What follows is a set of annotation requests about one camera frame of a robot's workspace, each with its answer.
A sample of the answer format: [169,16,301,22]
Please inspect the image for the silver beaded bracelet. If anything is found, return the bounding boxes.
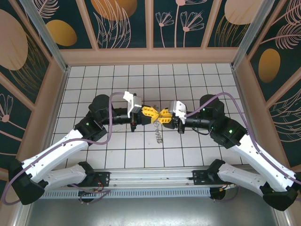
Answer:
[154,114,164,145]

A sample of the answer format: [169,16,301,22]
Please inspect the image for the aluminium frame post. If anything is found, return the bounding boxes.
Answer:
[230,0,270,69]
[20,0,71,73]

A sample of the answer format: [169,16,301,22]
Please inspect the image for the slotted grey cable duct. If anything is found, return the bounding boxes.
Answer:
[43,187,211,198]

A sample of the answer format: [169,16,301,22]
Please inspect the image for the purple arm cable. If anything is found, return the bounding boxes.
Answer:
[3,92,125,205]
[185,92,301,203]

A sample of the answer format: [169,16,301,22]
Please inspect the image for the grey metal sheet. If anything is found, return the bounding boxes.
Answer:
[23,196,290,226]

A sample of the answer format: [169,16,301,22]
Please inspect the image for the aluminium mounting rail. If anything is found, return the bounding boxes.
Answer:
[23,167,278,189]

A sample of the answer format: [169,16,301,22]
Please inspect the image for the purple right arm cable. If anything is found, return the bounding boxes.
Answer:
[185,92,301,203]

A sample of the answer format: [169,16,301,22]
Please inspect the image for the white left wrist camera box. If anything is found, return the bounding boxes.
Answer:
[122,91,143,118]

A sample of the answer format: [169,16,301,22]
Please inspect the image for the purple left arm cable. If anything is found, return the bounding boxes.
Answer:
[3,92,125,205]

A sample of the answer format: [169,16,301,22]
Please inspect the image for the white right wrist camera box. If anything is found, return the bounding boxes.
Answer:
[168,100,188,124]

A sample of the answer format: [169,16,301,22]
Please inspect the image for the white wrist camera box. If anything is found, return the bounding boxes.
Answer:
[122,91,143,118]
[168,100,188,124]

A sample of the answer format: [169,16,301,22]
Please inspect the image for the small green circuit board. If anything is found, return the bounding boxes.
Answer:
[79,188,99,196]

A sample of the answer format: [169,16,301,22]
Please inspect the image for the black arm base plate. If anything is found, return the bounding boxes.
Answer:
[67,171,111,188]
[192,169,212,186]

